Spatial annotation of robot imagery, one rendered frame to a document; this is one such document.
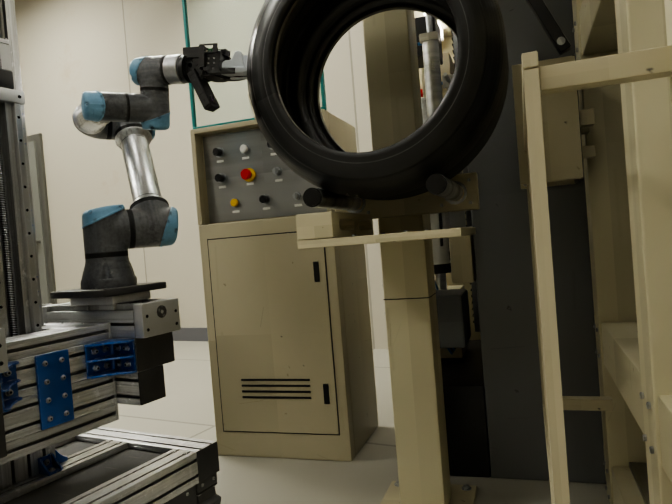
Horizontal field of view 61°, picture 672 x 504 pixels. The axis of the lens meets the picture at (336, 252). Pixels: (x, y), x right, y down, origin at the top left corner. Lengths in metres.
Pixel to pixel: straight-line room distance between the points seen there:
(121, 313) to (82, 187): 4.75
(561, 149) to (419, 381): 0.72
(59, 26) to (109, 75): 0.91
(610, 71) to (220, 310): 1.77
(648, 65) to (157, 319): 1.28
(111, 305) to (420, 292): 0.85
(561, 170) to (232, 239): 1.22
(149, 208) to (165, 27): 4.05
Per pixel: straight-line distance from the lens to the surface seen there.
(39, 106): 6.96
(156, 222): 1.74
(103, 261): 1.71
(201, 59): 1.57
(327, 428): 2.18
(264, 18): 1.42
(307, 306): 2.09
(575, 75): 0.75
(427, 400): 1.68
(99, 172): 6.15
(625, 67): 0.76
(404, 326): 1.64
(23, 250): 1.69
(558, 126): 1.53
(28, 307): 1.70
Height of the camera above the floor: 0.80
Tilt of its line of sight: 1 degrees down
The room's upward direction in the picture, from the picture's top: 5 degrees counter-clockwise
